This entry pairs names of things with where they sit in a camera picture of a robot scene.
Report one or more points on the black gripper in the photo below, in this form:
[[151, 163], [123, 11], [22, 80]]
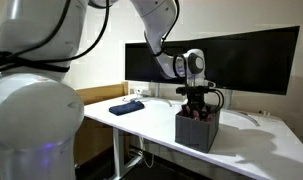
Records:
[[195, 100]]

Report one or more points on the pink floral cloth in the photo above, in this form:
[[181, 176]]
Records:
[[207, 117]]

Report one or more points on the navy blue cloth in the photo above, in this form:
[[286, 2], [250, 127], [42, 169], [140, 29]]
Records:
[[126, 108]]

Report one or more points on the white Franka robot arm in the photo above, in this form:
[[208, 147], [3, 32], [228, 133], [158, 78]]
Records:
[[31, 113]]

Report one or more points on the dark grey fabric box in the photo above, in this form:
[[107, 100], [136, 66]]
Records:
[[194, 135]]

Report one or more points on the silver curved monitor stand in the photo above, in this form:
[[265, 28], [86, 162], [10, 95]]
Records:
[[228, 100], [157, 89]]

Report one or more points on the white power adapter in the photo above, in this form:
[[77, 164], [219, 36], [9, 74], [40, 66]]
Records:
[[143, 92]]

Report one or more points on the black flat monitor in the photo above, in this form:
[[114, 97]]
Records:
[[264, 63], [137, 63]]

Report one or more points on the white table leg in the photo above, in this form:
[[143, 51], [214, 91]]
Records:
[[116, 150]]

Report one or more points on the light wooden board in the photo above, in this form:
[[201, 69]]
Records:
[[101, 93]]

